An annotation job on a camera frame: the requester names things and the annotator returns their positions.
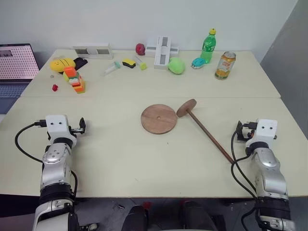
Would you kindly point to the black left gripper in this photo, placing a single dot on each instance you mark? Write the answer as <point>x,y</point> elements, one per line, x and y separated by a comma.
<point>75,130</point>

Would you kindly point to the yellow plush toy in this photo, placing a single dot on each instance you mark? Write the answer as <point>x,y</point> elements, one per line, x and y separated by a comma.
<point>59,64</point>

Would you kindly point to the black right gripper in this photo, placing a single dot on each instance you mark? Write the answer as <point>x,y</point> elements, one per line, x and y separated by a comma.
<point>249,131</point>

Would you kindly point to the clear tube with teal cap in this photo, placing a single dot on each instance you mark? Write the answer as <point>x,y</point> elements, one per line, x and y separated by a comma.
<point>111,68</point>

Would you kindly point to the red apple toy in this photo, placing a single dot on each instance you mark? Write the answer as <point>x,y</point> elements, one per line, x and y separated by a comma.
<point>140,49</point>

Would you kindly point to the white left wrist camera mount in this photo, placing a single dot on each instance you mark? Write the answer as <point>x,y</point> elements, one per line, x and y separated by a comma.
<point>57,125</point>

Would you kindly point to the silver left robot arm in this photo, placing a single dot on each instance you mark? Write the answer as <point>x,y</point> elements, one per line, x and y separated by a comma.
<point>54,168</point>

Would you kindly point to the short white box grey window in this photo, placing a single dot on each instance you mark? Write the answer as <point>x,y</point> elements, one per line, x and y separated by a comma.
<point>174,49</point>

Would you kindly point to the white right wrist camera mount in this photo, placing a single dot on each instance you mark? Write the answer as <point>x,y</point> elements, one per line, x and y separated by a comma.
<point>265,131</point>

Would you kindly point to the small red cube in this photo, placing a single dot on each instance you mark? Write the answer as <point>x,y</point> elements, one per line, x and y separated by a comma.
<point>55,87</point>

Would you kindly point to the black and yellow sponge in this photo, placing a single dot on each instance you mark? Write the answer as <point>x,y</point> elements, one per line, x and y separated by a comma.
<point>129,63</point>

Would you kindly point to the green plush toy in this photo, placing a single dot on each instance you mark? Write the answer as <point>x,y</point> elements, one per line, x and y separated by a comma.
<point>176,66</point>

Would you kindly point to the clear tube with lime cap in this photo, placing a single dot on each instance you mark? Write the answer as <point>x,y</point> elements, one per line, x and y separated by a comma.
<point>142,65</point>

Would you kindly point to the wooden rod with disc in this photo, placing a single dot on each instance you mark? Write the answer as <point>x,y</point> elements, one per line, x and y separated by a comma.
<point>207,133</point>

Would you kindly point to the open laptop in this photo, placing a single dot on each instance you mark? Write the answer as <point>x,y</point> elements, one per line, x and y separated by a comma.
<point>14,62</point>

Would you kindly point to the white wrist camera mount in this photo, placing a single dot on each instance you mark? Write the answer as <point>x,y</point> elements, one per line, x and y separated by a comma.
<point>57,125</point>
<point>265,131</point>

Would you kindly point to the black wallet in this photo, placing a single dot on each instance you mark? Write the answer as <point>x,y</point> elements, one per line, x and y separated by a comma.
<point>81,63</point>

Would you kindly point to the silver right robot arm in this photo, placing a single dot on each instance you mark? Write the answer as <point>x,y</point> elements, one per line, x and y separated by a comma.
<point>269,173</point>

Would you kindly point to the colourful stacked toy blocks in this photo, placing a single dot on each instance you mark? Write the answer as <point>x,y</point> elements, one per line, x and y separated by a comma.
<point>75,81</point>

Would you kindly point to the blue and white toy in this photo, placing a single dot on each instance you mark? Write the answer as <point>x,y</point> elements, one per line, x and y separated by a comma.
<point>199,63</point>

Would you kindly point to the white cross-shaped holder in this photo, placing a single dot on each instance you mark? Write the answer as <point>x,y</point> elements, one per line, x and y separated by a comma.
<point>161,60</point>

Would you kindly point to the wide white box two windows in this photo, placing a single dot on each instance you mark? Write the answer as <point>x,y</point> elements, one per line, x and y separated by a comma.
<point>93,51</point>

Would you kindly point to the round wooden disc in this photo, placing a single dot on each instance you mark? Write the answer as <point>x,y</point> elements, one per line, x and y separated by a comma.
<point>154,120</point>

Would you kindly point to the green plastic soda bottle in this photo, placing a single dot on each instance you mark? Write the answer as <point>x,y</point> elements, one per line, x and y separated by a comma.
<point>208,48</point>

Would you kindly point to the orange drink can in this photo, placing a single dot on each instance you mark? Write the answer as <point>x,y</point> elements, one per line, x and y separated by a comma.
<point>225,66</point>

